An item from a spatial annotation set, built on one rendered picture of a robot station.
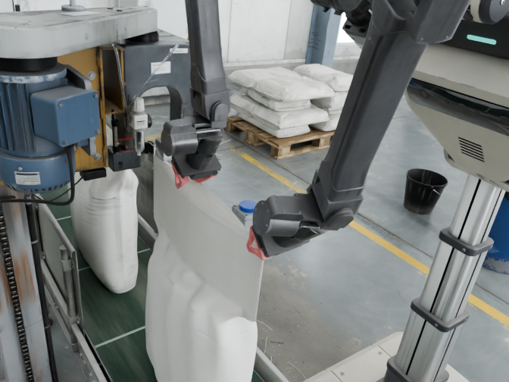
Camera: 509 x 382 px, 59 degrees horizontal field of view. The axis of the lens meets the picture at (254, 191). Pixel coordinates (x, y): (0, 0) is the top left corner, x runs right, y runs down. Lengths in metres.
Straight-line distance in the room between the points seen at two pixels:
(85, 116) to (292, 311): 1.68
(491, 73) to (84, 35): 0.79
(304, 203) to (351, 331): 1.65
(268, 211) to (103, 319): 1.13
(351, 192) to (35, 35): 0.60
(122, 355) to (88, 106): 0.92
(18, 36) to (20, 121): 0.16
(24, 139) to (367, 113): 0.66
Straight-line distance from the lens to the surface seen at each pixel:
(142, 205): 2.35
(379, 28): 0.50
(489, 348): 2.58
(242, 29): 6.38
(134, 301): 1.80
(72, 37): 0.97
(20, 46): 0.91
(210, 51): 0.91
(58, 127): 0.90
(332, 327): 2.34
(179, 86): 1.28
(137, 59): 1.21
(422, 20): 0.45
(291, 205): 0.72
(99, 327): 1.71
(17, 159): 1.00
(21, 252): 1.39
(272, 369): 1.53
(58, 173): 1.01
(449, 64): 1.04
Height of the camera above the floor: 1.56
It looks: 27 degrees down
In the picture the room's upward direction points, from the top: 6 degrees clockwise
